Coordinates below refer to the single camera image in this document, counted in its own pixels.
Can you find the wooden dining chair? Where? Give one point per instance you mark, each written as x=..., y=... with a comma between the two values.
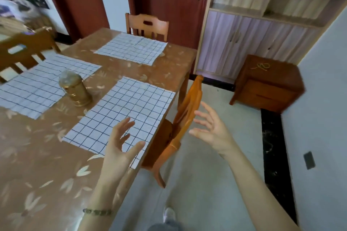
x=157, y=29
x=35, y=41
x=187, y=109

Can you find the light wood shelf cabinet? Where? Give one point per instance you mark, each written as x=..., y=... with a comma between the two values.
x=244, y=36

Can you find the gold lantern lamp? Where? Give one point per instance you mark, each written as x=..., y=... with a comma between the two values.
x=76, y=90

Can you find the large grid cloth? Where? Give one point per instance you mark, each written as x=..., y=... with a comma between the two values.
x=132, y=48

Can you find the low wooden bench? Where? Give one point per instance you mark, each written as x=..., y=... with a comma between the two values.
x=16, y=23

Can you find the person's left hand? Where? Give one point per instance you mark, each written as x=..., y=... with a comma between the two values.
x=115, y=165

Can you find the person's grey trousers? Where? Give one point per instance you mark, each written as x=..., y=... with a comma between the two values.
x=168, y=226

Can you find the person's left white shoe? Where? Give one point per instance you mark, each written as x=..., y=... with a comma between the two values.
x=169, y=214

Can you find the wooden dining table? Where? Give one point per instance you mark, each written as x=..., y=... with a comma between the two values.
x=183, y=90

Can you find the grey wall outlet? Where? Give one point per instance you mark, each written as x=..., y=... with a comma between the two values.
x=309, y=160

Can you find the brown wooden nightstand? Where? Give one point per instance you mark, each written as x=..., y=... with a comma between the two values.
x=265, y=90

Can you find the person's right forearm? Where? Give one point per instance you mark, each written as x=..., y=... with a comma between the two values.
x=257, y=198

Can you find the person's right hand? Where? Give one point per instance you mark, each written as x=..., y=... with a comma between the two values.
x=219, y=136

